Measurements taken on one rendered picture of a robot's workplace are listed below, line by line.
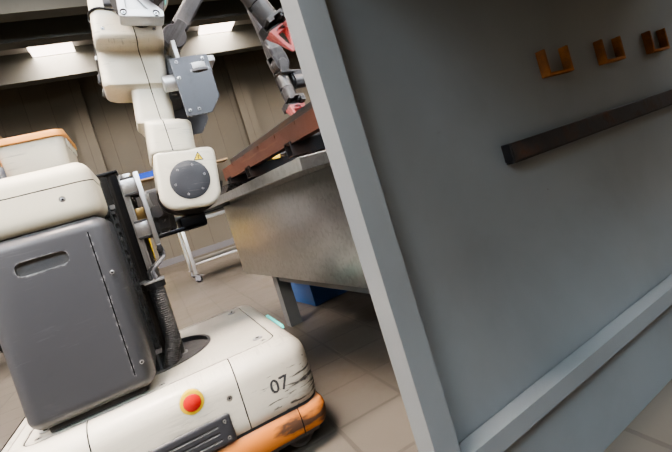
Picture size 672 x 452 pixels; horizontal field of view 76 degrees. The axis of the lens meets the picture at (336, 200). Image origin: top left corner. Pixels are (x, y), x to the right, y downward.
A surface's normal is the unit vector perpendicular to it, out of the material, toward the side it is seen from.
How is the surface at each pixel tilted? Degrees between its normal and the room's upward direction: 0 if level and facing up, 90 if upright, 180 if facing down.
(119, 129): 90
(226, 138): 90
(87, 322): 90
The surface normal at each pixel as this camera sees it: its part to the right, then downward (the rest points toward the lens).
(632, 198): 0.48, -0.11
